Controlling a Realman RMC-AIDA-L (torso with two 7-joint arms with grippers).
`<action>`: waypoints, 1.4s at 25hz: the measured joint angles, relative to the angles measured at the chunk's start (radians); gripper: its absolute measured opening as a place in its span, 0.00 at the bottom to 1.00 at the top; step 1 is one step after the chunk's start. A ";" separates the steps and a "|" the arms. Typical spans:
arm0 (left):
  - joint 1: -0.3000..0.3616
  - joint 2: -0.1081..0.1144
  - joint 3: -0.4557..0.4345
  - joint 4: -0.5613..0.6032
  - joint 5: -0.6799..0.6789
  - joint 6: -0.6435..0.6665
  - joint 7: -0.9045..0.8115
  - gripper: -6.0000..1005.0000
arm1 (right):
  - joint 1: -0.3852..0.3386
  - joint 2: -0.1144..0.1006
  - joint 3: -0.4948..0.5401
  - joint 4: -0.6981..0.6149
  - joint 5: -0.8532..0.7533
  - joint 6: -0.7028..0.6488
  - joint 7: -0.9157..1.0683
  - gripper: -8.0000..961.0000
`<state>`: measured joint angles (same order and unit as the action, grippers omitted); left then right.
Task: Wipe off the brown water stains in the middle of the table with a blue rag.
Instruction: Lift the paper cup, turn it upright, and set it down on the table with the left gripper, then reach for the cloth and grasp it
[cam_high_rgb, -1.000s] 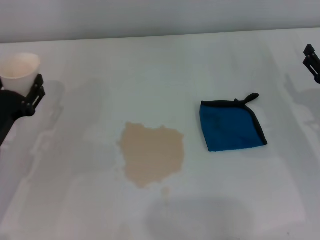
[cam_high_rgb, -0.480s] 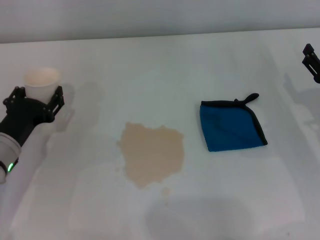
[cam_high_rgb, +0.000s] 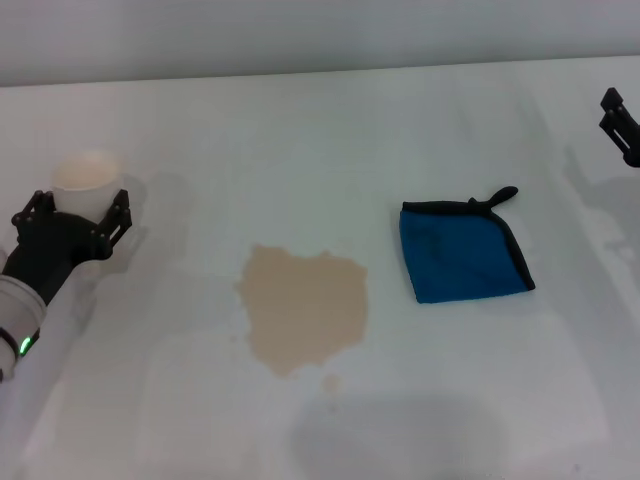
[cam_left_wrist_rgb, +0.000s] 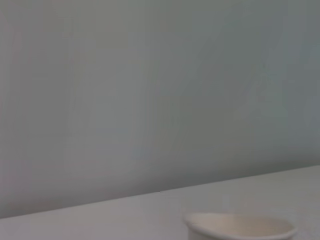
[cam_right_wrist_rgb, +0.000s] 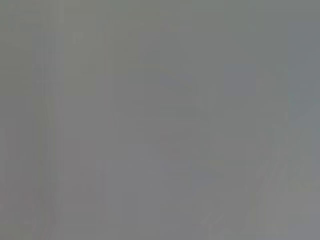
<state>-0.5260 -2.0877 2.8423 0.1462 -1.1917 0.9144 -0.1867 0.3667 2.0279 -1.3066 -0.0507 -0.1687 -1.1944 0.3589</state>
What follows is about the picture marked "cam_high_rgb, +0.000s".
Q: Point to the large brown water stain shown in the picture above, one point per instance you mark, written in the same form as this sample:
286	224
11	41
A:
305	310

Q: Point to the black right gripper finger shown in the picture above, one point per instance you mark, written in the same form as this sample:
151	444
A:
622	130

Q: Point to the white paper cup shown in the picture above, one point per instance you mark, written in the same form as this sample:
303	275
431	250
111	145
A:
87	190

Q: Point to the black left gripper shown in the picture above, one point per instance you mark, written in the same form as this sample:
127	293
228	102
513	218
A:
55	245

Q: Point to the blue rag with black trim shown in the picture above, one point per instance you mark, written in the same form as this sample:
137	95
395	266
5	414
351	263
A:
460	255

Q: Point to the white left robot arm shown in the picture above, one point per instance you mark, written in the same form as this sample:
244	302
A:
15	310

